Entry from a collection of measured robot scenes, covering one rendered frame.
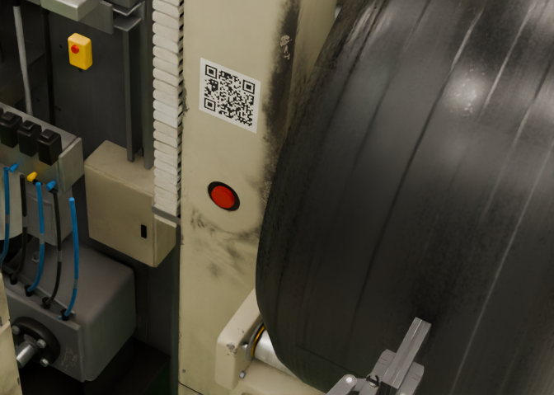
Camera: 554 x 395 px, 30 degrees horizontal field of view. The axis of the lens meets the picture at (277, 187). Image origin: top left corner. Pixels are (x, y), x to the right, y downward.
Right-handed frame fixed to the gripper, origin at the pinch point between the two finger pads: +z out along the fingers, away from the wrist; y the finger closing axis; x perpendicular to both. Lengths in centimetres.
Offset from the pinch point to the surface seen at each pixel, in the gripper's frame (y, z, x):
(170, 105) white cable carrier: 39.7, 24.4, 12.8
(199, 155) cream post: 34.8, 22.6, 17.1
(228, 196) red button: 30.4, 21.6, 21.3
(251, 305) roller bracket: 24.0, 15.6, 32.5
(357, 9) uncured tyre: 16.1, 21.6, -15.1
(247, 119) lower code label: 28.8, 23.7, 8.6
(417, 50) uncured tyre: 9.0, 18.3, -16.2
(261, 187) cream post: 26.3, 22.5, 17.9
